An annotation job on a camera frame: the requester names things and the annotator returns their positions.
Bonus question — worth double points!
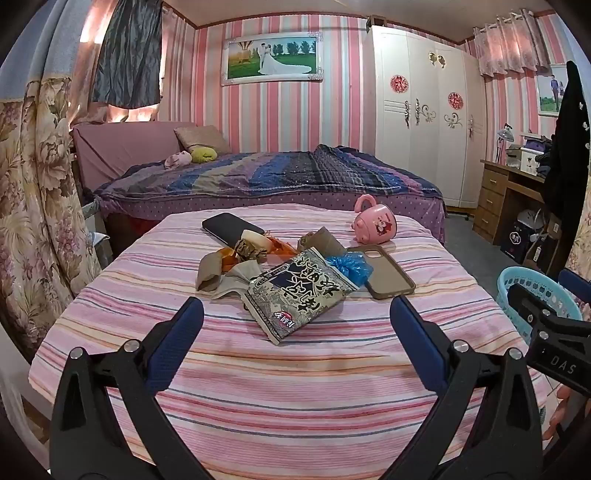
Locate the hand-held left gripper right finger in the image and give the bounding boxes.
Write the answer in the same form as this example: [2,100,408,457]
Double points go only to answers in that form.
[389,295,546,480]

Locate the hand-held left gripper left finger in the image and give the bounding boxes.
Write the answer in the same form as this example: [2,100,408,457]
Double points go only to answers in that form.
[50,296,218,480]

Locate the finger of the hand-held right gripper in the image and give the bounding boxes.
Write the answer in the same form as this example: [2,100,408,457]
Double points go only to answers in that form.
[558,270,591,320]
[507,282,585,335]

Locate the light blue plastic basket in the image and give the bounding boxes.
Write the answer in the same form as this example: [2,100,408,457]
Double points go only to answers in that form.
[497,267,585,344]

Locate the beige cloth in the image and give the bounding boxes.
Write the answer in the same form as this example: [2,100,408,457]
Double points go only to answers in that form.
[212,261,264,301]

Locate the blue plastic bag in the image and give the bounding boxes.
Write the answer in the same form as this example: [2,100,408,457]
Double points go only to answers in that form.
[325,253,374,287]

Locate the brown paper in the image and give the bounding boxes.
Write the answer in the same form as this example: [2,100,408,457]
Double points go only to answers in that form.
[233,239,269,264]

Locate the black and cream snack packet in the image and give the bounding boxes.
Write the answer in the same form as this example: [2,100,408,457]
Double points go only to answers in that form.
[241,247,360,346]

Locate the orange snack wrapper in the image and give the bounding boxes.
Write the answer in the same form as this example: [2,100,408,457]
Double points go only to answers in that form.
[219,236,298,273]

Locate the person's right hand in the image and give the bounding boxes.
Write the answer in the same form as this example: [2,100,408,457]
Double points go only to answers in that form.
[545,385,580,441]

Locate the pink floral cloth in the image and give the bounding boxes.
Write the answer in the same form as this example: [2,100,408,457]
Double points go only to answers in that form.
[566,222,591,278]

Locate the cardboard box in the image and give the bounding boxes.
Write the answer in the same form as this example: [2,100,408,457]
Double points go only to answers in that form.
[526,226,561,273]

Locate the black paper bag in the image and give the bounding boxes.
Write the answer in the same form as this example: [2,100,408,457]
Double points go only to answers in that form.
[501,220,539,264]

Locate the brown phone case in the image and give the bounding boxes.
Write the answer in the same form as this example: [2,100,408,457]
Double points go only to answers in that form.
[346,244,416,301]

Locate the white fan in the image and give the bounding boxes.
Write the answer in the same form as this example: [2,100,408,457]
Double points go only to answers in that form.
[515,209,548,232]

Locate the wooden desk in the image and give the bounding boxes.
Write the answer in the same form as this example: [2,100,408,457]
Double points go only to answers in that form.
[473,159,561,273]

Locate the pink cartoon mug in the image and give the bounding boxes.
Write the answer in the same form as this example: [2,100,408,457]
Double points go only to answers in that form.
[352,194,398,243]

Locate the black smartphone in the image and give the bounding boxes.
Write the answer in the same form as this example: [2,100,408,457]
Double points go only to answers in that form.
[202,212,265,249]

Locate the cream round lid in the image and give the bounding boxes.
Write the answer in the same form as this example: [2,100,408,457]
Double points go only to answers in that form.
[241,229,273,247]

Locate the black coat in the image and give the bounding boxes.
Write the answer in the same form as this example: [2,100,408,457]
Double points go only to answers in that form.
[540,60,591,241]

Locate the white storage box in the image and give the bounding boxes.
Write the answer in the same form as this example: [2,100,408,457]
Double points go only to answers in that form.
[505,147,541,174]

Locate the desk lamp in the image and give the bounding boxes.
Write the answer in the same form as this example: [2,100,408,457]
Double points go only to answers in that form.
[496,124,515,162]

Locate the purple dotted bed sheet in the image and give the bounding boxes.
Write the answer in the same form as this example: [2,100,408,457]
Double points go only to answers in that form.
[99,187,448,245]

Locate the white wardrobe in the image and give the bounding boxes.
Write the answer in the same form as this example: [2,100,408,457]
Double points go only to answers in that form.
[369,24,485,210]

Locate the floral curtain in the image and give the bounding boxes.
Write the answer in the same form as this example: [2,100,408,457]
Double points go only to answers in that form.
[0,76,100,361]

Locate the bed with striped blanket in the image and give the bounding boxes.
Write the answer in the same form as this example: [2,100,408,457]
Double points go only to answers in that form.
[95,144,446,217]

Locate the framed portrait photo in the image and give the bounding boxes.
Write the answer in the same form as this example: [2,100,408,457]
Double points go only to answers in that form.
[537,65,568,116]

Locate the mauve headboard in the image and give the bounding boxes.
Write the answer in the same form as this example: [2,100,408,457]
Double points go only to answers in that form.
[72,121,199,195]

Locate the beige pillow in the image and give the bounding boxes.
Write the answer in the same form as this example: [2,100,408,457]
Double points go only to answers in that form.
[174,124,230,155]

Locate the pink valance curtain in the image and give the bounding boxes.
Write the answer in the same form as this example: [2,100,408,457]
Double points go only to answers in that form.
[473,9,552,77]

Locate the dark grey curtain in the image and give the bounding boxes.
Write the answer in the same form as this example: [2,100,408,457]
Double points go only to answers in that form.
[90,0,163,109]

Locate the framed wedding photo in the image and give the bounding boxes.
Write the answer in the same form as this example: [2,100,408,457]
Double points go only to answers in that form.
[221,31,322,87]

